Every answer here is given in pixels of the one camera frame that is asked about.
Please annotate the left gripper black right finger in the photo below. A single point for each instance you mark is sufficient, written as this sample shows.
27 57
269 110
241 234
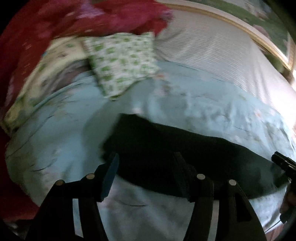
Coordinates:
221 209

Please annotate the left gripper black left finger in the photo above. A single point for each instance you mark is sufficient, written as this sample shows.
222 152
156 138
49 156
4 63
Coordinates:
70 209

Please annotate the black pants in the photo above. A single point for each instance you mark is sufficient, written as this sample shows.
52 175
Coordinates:
167 160

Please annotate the person's right hand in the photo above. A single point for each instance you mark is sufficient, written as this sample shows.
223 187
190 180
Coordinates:
288 204

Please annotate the light blue floral bedsheet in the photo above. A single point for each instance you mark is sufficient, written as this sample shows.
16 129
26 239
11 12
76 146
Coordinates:
197 102

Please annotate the white striped pillow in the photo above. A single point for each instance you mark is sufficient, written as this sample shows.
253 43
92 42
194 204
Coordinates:
213 45

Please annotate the gold framed headboard panel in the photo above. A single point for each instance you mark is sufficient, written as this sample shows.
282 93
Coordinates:
254 18

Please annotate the cream floral pillow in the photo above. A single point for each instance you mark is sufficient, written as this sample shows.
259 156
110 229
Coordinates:
61 63

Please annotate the green white patterned pillow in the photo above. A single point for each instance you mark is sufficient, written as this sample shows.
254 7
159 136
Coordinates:
120 60

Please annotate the red floral blanket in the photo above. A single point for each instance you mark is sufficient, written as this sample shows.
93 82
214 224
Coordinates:
49 144

